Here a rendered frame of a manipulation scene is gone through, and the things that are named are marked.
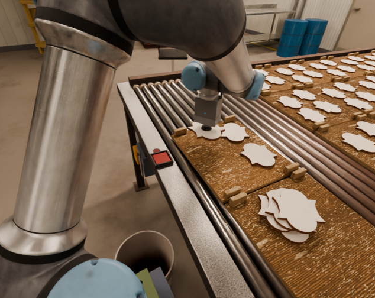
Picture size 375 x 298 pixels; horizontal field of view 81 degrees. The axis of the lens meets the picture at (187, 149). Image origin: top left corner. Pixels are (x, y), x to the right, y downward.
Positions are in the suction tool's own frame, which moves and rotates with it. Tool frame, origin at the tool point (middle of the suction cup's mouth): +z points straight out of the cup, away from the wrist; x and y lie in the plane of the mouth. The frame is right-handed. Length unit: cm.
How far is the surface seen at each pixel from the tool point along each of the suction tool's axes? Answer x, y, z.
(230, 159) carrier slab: 3.4, -12.1, 7.6
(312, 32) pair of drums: -569, -43, 50
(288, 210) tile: 22.7, -34.3, 3.1
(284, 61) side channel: -142, -16, 8
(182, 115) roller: -22.1, 21.5, 9.7
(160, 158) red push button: 14.8, 12.7, 8.3
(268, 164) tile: 0.7, -26.1, 6.5
